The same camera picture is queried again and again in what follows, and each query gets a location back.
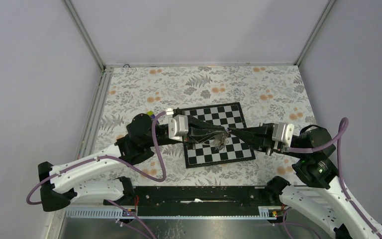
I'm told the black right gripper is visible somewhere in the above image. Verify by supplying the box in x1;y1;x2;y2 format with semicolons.
226;120;306;157

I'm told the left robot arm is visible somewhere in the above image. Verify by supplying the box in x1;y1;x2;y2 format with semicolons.
38;111;228;212

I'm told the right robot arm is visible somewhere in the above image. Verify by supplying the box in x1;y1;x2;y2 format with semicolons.
228;118;382;239

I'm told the black white chessboard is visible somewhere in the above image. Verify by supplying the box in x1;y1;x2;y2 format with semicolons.
183;102;255;168

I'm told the floral table cloth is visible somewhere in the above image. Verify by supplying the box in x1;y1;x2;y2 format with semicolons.
94;66;316;186

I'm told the purple green toy brick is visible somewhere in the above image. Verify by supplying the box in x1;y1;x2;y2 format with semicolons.
147;111;155;118

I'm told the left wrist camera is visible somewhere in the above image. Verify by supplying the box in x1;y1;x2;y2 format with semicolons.
165;108;189;142

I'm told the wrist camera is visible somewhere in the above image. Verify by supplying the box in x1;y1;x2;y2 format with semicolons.
165;108;189;142
272;122;294;150

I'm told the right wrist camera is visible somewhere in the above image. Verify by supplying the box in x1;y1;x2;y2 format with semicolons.
272;122;294;150

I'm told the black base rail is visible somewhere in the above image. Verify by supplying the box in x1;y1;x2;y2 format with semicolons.
115;186;285;217

